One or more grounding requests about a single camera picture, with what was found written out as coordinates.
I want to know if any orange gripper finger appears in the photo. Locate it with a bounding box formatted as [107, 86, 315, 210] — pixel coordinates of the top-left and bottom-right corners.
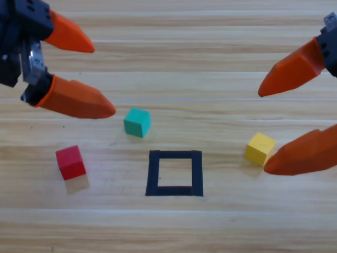
[263, 123, 337, 176]

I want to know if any yellow cube block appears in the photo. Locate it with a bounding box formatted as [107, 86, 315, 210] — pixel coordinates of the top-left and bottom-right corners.
[244, 132, 277, 167]

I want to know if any black tape square outline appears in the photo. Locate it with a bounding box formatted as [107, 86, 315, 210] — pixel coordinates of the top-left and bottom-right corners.
[145, 150, 204, 198]

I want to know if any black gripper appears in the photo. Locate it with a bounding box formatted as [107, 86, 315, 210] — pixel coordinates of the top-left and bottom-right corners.
[0, 0, 117, 120]
[257, 11, 337, 98]

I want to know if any green cube block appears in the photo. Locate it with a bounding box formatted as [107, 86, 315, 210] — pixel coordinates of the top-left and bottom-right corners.
[123, 107, 152, 139]

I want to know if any red cube block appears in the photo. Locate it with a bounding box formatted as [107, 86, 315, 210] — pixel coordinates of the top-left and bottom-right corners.
[55, 144, 87, 181]

